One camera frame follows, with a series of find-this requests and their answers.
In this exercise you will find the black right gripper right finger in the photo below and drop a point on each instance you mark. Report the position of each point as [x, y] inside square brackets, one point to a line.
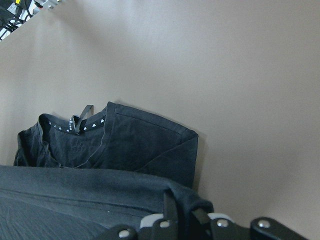
[200, 216]

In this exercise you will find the black t-shirt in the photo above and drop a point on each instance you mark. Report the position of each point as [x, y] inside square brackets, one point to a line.
[73, 179]

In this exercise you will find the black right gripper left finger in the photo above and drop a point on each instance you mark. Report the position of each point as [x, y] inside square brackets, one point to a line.
[170, 211]

